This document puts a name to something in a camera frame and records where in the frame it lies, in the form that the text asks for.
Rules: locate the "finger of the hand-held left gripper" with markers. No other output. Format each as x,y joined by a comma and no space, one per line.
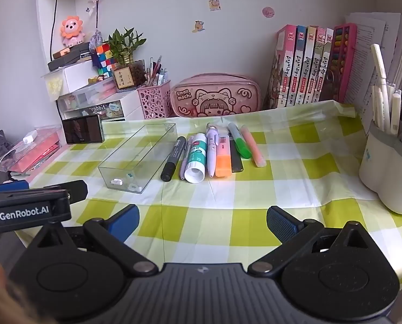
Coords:
12,186
76,190

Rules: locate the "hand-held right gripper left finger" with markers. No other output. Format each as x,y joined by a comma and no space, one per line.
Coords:
125,222

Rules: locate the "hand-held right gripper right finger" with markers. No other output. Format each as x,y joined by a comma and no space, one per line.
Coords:
282,224

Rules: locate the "clear plastic box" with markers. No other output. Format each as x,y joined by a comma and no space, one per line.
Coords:
120,172

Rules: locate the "black marker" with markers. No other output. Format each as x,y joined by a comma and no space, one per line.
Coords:
172,158

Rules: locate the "pink highlighter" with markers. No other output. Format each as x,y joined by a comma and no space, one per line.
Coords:
253,148

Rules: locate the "thin purple pen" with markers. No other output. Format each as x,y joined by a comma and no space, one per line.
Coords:
184,162

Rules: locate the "orange highlighter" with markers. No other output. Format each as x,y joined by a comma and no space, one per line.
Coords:
223,162

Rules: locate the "green highlighter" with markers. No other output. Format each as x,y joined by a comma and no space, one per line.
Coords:
243,146

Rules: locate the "white green glue stick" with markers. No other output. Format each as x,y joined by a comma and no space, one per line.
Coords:
196,157

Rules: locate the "thick purple white pen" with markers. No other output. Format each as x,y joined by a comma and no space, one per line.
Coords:
211,155

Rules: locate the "pink file folder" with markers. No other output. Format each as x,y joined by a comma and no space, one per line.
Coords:
35,155

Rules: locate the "small white plastic piece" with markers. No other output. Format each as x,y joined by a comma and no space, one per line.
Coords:
116,181

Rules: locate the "white charger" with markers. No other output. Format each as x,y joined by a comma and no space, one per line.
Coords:
29,137

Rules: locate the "smartphone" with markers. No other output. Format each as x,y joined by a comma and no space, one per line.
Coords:
82,129

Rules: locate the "green white checked tablecloth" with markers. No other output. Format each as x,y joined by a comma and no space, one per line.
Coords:
221,195

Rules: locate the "clear drawer box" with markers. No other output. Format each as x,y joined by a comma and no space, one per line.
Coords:
86,98

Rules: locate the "white drawer unit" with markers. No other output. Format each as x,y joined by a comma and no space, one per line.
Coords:
130,104

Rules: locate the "yellow patterned bag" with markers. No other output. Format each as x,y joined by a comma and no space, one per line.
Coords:
54,87

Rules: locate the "white eraser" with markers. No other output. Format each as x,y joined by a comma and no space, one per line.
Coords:
380,175

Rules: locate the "white storage box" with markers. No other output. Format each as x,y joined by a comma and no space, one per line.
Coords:
76,77

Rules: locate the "small yellow figurine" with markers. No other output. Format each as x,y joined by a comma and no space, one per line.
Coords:
95,79

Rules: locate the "pink perforated pen holder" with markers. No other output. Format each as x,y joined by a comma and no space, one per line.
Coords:
153,103

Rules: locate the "glass vase with label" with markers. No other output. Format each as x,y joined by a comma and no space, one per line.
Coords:
125,79

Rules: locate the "colourful puzzle cube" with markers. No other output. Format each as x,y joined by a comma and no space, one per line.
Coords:
105,50
107,72
104,62

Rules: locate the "dark grey case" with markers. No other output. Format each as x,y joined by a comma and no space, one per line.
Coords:
72,60

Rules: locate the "small brown box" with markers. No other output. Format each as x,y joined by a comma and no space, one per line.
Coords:
61,53

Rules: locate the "pink cartoon pencil case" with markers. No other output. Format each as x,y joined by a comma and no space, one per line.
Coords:
214,101

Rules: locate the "bunch of assorted pens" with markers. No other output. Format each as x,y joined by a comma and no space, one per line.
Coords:
157,74

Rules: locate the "purple hanging charm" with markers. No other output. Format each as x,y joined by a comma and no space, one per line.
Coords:
95,45

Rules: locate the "lucky bamboo plant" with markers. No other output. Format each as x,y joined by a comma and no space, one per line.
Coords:
125,44

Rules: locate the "pink illustrated book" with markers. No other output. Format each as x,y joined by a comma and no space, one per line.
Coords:
282,67

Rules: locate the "blue illustrated book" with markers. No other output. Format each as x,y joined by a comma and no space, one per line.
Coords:
299,67

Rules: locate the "pink lion toy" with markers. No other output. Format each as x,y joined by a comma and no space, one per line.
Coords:
71,30

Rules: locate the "bunch of white blue pens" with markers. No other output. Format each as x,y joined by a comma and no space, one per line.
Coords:
385,101

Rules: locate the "pink abacus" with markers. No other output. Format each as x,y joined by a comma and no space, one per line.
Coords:
342,57

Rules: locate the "stack of papers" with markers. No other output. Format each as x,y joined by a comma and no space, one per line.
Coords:
373,40

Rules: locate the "bear wall sticker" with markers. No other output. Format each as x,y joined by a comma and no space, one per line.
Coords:
198,27

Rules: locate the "round pink wall sticker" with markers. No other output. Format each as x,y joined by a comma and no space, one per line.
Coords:
268,11

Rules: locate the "moon wall sticker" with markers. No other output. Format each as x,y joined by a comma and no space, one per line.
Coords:
214,4

